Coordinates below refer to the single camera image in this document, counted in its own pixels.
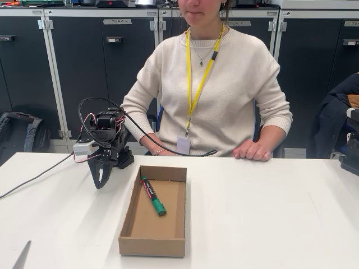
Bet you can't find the green marker pen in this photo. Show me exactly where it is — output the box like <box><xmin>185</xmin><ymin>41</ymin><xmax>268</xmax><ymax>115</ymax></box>
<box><xmin>140</xmin><ymin>175</ymin><xmax>168</xmax><ymax>217</ymax></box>

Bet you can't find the person in cream sweater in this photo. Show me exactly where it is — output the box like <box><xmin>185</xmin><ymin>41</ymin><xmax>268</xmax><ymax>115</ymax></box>
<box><xmin>120</xmin><ymin>0</ymin><xmax>294</xmax><ymax>157</ymax></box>

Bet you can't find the person's left hand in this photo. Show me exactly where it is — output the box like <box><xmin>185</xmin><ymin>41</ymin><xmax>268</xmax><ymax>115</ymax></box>
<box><xmin>233</xmin><ymin>139</ymin><xmax>272</xmax><ymax>162</ymax></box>

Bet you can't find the blue office chair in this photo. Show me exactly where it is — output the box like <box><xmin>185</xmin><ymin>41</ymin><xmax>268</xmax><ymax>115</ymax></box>
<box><xmin>144</xmin><ymin>99</ymin><xmax>286</xmax><ymax>159</ymax></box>

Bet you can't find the open brown cardboard box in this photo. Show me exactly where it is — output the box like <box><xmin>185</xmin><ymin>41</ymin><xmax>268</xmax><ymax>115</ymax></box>
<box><xmin>118</xmin><ymin>165</ymin><xmax>188</xmax><ymax>258</ymax></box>

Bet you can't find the clear white badge holder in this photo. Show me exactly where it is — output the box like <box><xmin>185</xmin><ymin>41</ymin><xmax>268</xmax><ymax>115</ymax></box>
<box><xmin>176</xmin><ymin>136</ymin><xmax>192</xmax><ymax>154</ymax></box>

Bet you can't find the grey black backpack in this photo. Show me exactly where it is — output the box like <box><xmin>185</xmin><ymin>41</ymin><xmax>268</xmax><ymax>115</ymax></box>
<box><xmin>0</xmin><ymin>111</ymin><xmax>51</xmax><ymax>166</ymax></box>

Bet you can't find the grey tape label team 4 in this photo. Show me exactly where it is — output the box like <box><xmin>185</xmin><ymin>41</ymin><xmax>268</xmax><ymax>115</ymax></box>
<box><xmin>103</xmin><ymin>18</ymin><xmax>132</xmax><ymax>25</ymax></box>

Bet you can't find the black device red triangle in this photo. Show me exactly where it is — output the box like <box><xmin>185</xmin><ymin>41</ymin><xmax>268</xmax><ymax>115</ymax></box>
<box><xmin>95</xmin><ymin>0</ymin><xmax>136</xmax><ymax>8</ymax></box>

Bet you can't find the green flat box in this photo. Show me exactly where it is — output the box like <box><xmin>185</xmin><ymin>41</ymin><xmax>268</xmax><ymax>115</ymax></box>
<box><xmin>20</xmin><ymin>0</ymin><xmax>65</xmax><ymax>6</ymax></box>

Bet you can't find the black device with red light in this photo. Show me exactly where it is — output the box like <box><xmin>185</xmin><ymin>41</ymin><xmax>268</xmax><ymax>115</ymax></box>
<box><xmin>234</xmin><ymin>0</ymin><xmax>260</xmax><ymax>8</ymax></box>

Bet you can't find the dark jacket with orange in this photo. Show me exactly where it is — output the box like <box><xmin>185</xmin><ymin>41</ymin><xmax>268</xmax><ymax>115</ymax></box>
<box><xmin>310</xmin><ymin>72</ymin><xmax>359</xmax><ymax>159</ymax></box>

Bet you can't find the white silver wrist camera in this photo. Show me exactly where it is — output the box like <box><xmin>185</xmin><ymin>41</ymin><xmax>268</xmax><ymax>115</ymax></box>
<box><xmin>73</xmin><ymin>140</ymin><xmax>95</xmax><ymax>156</ymax></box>

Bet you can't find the grey power cable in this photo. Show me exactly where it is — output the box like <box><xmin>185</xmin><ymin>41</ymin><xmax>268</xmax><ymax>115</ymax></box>
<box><xmin>0</xmin><ymin>153</ymin><xmax>75</xmax><ymax>200</ymax></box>

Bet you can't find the yellow lanyard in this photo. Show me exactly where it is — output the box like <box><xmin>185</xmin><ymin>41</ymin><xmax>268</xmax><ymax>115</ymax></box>
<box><xmin>185</xmin><ymin>24</ymin><xmax>225</xmax><ymax>138</ymax></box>

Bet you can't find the necklace with green pendant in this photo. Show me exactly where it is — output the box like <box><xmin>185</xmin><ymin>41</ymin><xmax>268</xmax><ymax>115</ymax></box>
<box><xmin>190</xmin><ymin>33</ymin><xmax>215</xmax><ymax>68</ymax></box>

